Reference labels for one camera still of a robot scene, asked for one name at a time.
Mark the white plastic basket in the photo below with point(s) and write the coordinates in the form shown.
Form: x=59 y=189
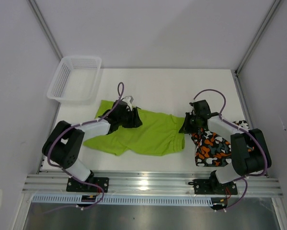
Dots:
x=76 y=80

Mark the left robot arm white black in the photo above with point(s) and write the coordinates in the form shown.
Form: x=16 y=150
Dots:
x=64 y=143

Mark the slotted cable duct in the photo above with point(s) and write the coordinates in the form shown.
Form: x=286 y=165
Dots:
x=125 y=200

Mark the green shorts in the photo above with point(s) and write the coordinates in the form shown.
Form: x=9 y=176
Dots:
x=158 y=136

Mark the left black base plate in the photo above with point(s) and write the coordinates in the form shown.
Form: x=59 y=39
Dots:
x=75 y=186

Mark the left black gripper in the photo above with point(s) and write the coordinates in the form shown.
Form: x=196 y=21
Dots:
x=135 y=120

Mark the orange camouflage shorts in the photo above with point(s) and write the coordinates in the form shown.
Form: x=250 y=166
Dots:
x=211 y=150

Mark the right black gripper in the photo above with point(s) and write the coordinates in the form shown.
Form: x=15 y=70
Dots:
x=186 y=128

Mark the aluminium frame post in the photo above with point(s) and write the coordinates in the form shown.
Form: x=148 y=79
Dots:
x=271 y=12
x=45 y=28

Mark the right aluminium frame post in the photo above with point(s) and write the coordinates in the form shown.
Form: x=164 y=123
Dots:
x=271 y=12

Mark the aluminium mounting rail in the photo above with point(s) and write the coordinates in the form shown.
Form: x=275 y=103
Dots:
x=149 y=184

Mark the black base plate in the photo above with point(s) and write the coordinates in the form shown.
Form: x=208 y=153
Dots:
x=75 y=186
x=209 y=187

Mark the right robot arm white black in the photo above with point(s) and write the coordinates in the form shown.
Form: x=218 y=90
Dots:
x=234 y=151

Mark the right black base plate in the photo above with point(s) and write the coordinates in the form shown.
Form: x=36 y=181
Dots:
x=209 y=187

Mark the left aluminium frame post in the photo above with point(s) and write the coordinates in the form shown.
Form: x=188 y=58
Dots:
x=45 y=28

